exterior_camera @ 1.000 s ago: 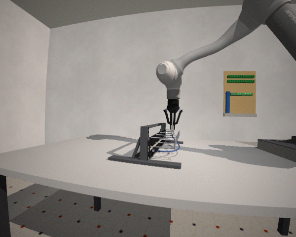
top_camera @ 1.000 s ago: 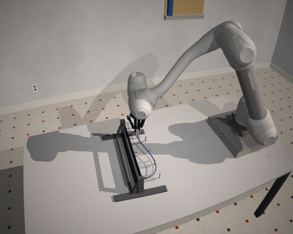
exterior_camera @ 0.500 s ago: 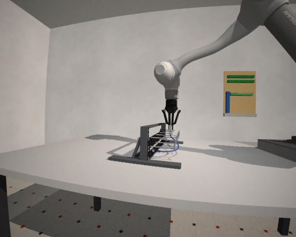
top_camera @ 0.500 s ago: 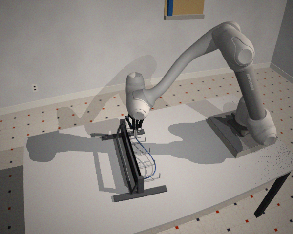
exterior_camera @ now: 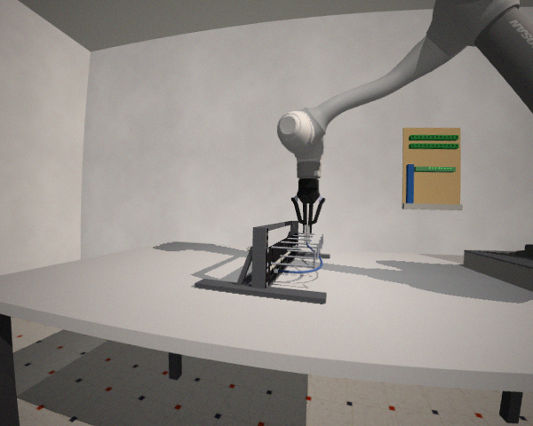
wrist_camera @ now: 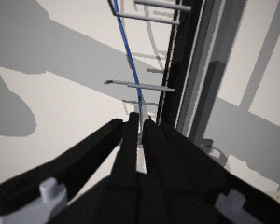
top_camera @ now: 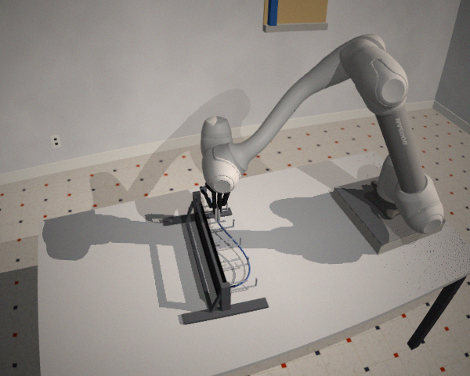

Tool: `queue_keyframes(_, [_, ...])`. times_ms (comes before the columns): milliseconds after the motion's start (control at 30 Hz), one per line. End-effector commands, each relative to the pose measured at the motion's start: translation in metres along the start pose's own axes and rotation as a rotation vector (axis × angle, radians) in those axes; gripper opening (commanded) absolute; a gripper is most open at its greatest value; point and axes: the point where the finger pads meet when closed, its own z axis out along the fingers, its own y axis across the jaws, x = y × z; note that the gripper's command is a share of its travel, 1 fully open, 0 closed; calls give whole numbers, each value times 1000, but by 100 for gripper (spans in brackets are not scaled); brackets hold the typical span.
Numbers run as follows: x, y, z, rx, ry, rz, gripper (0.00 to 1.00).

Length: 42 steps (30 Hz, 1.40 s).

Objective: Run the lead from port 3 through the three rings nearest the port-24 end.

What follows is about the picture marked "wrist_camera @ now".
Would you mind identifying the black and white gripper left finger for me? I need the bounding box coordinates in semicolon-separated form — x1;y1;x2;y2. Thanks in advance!
0;105;140;224

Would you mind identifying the dark grey rack with cable rings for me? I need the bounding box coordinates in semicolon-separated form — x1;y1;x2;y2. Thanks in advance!
104;0;246;153

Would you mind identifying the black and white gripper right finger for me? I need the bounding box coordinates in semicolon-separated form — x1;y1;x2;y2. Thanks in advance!
140;105;280;224

